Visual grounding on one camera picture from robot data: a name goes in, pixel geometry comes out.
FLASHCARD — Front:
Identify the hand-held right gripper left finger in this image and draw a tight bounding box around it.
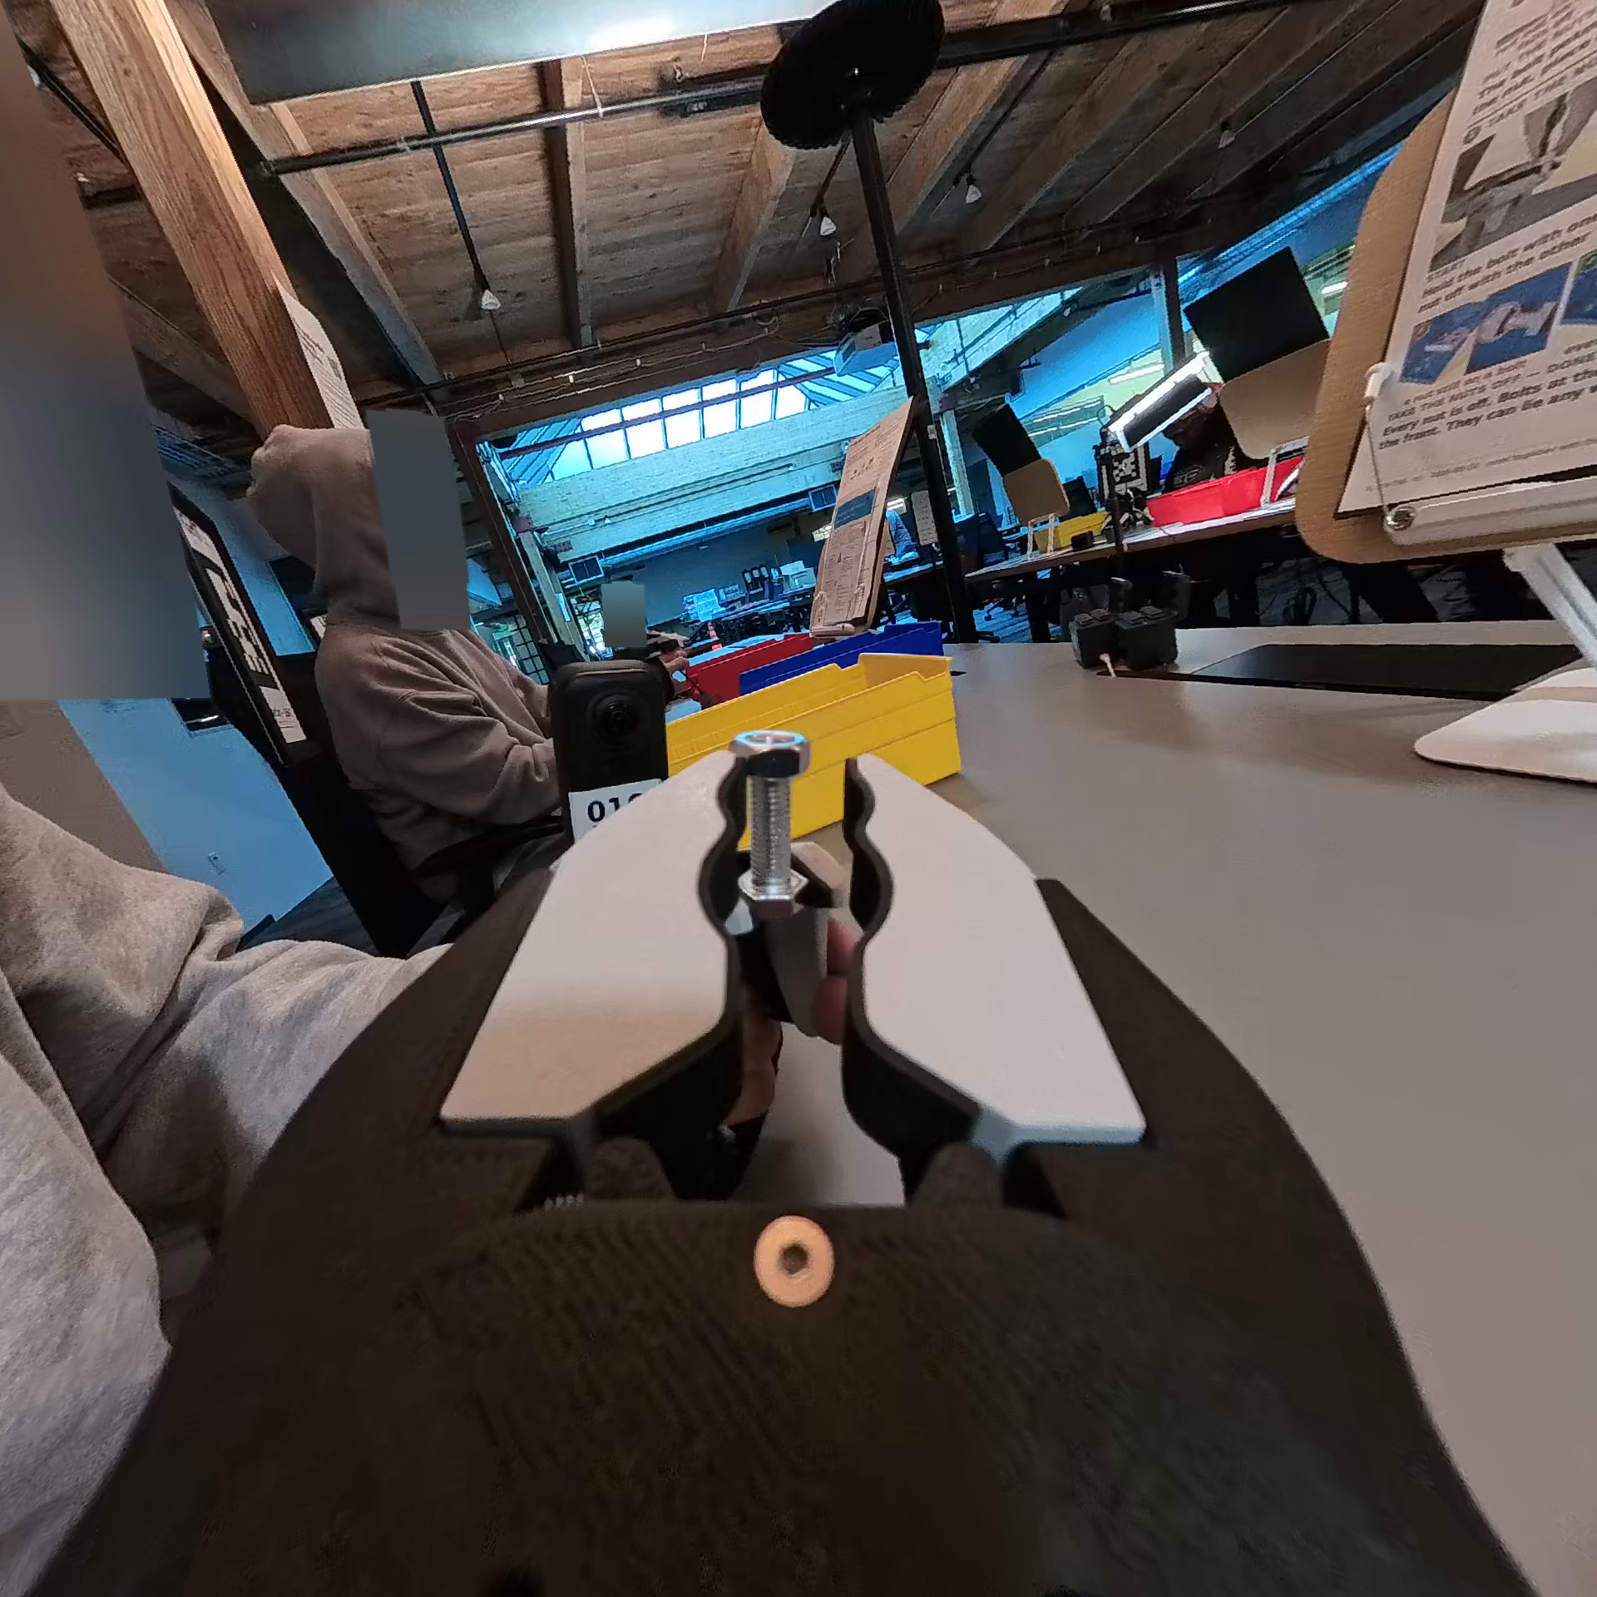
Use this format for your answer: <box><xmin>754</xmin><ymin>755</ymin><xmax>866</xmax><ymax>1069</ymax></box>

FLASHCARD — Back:
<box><xmin>438</xmin><ymin>751</ymin><xmax>752</xmax><ymax>1202</ymax></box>

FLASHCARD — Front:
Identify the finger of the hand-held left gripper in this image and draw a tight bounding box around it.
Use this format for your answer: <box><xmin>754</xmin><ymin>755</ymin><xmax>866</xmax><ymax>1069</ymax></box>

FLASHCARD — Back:
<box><xmin>731</xmin><ymin>842</ymin><xmax>853</xmax><ymax>1040</ymax></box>

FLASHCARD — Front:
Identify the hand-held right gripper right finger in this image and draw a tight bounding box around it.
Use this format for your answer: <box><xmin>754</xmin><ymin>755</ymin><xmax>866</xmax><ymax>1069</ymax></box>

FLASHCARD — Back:
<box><xmin>839</xmin><ymin>751</ymin><xmax>1153</xmax><ymax>1202</ymax></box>

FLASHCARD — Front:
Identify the silver hex bolt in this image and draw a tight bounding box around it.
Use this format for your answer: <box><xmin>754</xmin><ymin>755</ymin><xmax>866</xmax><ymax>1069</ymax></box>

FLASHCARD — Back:
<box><xmin>727</xmin><ymin>732</ymin><xmax>841</xmax><ymax>937</ymax></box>

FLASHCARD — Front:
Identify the person's left forearm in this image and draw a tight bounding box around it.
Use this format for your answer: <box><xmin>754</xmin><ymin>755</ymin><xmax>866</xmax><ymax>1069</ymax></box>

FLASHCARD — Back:
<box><xmin>0</xmin><ymin>785</ymin><xmax>564</xmax><ymax>1249</ymax></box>

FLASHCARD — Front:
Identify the grey desk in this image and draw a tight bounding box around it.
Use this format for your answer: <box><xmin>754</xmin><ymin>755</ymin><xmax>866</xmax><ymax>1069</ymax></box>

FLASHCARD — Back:
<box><xmin>718</xmin><ymin>622</ymin><xmax>1597</xmax><ymax>1597</ymax></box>

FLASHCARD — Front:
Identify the long wooden office desk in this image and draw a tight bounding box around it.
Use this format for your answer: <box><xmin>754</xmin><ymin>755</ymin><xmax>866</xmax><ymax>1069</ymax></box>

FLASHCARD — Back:
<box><xmin>967</xmin><ymin>498</ymin><xmax>1305</xmax><ymax>601</ymax></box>

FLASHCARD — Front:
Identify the person's left hand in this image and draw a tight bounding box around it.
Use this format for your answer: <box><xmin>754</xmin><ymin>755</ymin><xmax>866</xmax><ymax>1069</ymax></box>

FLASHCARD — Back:
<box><xmin>727</xmin><ymin>916</ymin><xmax>866</xmax><ymax>1131</ymax></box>

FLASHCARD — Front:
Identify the red plastic bin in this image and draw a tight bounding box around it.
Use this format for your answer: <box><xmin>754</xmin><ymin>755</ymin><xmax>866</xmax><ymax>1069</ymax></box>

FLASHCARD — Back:
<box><xmin>685</xmin><ymin>629</ymin><xmax>820</xmax><ymax>705</ymax></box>
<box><xmin>1145</xmin><ymin>472</ymin><xmax>1299</xmax><ymax>529</ymax></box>

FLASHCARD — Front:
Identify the blue plastic bin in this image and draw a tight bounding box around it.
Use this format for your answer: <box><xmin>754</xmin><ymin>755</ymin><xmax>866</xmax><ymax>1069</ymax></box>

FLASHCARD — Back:
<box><xmin>738</xmin><ymin>620</ymin><xmax>946</xmax><ymax>696</ymax></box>

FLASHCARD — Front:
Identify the black office chair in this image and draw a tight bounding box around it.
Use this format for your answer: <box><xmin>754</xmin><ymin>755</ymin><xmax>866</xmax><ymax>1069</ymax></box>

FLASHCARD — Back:
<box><xmin>269</xmin><ymin>648</ymin><xmax>564</xmax><ymax>956</ymax></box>

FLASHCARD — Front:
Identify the wooden board with sheet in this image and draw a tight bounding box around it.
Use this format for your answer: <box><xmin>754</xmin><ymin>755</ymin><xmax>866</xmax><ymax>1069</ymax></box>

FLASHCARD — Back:
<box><xmin>813</xmin><ymin>399</ymin><xmax>919</xmax><ymax>639</ymax></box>

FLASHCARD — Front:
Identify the black battery charger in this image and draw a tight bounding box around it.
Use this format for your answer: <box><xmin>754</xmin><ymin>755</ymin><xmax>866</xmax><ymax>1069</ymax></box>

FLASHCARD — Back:
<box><xmin>1115</xmin><ymin>574</ymin><xmax>1181</xmax><ymax>669</ymax></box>
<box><xmin>1071</xmin><ymin>576</ymin><xmax>1128</xmax><ymax>669</ymax></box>

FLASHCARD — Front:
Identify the black white marker board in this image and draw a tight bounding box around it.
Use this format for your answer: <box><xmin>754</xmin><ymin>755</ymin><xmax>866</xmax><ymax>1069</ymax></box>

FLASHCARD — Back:
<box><xmin>168</xmin><ymin>487</ymin><xmax>314</xmax><ymax>751</ymax></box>

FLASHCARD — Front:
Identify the person's grey sweatshirt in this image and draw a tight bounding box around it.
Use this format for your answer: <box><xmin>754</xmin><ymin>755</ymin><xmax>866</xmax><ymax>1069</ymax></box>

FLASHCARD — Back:
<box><xmin>0</xmin><ymin>1072</ymin><xmax>178</xmax><ymax>1597</ymax></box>

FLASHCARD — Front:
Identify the wooden pillar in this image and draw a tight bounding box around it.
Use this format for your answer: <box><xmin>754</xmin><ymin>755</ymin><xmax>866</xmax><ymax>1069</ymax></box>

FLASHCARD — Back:
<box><xmin>50</xmin><ymin>0</ymin><xmax>364</xmax><ymax>432</ymax></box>

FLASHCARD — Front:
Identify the printed instruction sheet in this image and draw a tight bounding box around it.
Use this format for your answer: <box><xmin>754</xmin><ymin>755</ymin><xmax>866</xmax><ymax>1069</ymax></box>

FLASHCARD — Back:
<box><xmin>1337</xmin><ymin>0</ymin><xmax>1597</xmax><ymax>519</ymax></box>

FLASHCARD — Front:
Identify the black desk cable cover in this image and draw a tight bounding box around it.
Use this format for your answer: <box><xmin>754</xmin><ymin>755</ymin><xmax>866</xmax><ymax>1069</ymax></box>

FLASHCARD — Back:
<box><xmin>1185</xmin><ymin>643</ymin><xmax>1581</xmax><ymax>700</ymax></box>

